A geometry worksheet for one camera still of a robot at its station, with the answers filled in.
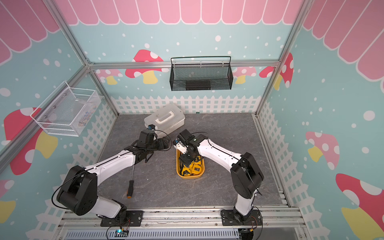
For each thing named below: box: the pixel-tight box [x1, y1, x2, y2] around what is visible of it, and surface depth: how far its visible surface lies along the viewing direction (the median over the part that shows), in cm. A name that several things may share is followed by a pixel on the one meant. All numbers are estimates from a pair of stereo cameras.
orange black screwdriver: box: [126, 165, 135, 199], surface depth 84 cm
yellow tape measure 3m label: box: [192, 164, 202, 175], surface depth 91 cm
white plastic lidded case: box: [144, 103, 186, 138], surface depth 105 cm
